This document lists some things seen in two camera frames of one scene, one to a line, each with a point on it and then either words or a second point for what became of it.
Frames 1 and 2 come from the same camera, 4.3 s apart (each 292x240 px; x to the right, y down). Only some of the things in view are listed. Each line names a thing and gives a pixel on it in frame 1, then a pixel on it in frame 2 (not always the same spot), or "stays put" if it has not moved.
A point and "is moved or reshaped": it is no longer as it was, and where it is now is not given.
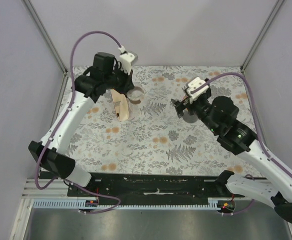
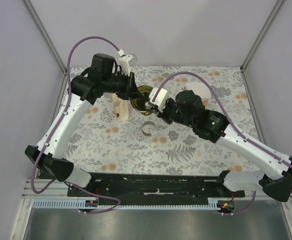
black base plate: x=154 y=186 stays put
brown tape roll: x=135 y=95 is moved or reshaped
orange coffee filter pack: x=120 y=105 stays put
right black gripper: x=185 y=104 -> x=163 y=115
